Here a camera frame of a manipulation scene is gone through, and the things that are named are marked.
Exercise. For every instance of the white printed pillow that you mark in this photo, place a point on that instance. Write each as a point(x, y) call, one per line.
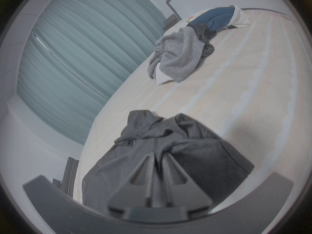
point(174, 29)

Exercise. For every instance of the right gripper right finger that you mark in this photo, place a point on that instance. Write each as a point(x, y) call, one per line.
point(185, 191)

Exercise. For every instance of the blue-green curtain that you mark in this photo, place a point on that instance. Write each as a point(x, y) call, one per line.
point(56, 94)
point(97, 21)

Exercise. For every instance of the grey bedside table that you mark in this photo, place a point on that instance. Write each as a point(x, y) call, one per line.
point(170, 21)

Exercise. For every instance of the bed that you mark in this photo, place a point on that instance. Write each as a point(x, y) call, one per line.
point(243, 82)

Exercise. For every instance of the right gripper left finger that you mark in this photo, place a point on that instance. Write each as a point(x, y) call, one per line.
point(136, 191)

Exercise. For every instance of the pile of clothes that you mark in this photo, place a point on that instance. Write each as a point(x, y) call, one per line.
point(180, 57)

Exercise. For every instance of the black T-shirt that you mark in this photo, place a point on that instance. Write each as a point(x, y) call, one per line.
point(195, 160)

